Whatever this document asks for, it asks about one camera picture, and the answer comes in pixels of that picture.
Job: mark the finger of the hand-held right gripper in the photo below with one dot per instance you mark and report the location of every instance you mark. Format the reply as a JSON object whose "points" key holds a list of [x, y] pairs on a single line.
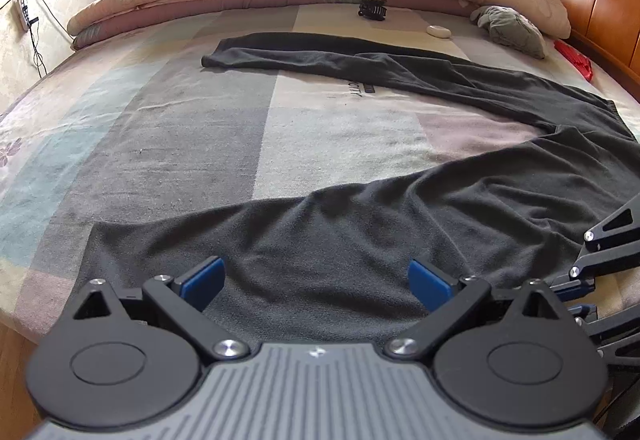
{"points": [[615, 240], [620, 335]]}

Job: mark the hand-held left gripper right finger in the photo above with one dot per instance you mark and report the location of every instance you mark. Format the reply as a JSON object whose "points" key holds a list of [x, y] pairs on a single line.
{"points": [[430, 287]]}

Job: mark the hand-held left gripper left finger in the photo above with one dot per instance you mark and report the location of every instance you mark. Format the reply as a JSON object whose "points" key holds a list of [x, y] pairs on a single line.
{"points": [[202, 282]]}

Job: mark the dark grey pants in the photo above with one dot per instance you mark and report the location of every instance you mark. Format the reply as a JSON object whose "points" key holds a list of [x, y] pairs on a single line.
{"points": [[450, 200]]}

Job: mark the bed with checked sheet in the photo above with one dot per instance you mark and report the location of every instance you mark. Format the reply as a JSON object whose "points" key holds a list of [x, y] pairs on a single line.
{"points": [[175, 145]]}

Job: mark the red folding fan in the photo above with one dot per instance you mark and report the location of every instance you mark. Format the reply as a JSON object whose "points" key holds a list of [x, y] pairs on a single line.
{"points": [[575, 59]]}

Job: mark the grey cat-print cushion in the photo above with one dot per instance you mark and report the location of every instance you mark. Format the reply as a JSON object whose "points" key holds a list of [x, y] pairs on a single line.
{"points": [[510, 30]]}

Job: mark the white earbuds case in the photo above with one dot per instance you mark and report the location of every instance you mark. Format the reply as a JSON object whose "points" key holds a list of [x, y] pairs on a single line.
{"points": [[438, 31]]}

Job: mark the black hair claw clip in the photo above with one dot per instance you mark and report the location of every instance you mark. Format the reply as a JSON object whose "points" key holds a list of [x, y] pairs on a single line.
{"points": [[372, 9]]}

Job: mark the white power strip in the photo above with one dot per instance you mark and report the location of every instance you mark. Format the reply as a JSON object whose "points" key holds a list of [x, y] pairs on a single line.
{"points": [[23, 14]]}

